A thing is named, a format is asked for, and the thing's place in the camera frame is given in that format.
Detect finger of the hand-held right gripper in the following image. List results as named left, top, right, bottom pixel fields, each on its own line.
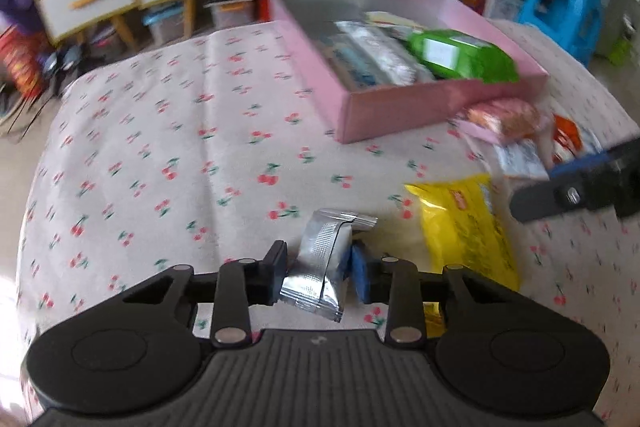
left=549, top=139, right=640, bottom=181
left=510, top=166, right=623, bottom=224

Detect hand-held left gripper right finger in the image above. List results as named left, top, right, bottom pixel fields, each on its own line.
left=350, top=242, right=523, bottom=349

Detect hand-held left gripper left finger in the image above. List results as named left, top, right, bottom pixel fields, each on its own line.
left=120, top=240, right=290, bottom=350

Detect orange snack packet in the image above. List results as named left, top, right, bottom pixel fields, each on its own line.
left=549, top=113, right=607, bottom=166

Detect silver foil packet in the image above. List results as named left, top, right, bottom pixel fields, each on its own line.
left=279, top=208, right=379, bottom=324

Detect small white blue packet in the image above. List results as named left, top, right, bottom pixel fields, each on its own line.
left=494, top=138, right=549, bottom=181

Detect pink wafer packet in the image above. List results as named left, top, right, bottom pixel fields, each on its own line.
left=451, top=98, right=542, bottom=148

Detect yellow snack packet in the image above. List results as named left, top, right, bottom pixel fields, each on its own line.
left=404, top=173, right=522, bottom=339

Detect pink cardboard box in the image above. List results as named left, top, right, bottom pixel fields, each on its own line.
left=266, top=0, right=552, bottom=146

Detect long clear silver packet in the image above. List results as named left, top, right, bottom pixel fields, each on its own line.
left=334, top=21, right=417, bottom=86

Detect clear packet red label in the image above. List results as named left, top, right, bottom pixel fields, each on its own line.
left=364, top=10, right=427, bottom=28

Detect blue plastic stool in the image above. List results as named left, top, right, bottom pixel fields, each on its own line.
left=516, top=0, right=604, bottom=68

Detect cherry print tablecloth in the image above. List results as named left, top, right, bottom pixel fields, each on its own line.
left=15, top=19, right=640, bottom=408

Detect clear storage bin black lid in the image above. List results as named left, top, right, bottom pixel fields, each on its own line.
left=206, top=0, right=262, bottom=31

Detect clear storage bin blue lid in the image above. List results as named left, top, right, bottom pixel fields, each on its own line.
left=144, top=3, right=194, bottom=48

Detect black devices on floor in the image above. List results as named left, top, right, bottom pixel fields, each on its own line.
left=44, top=43, right=87, bottom=81

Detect red printed bag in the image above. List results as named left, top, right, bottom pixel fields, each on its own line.
left=0, top=26, right=47, bottom=101

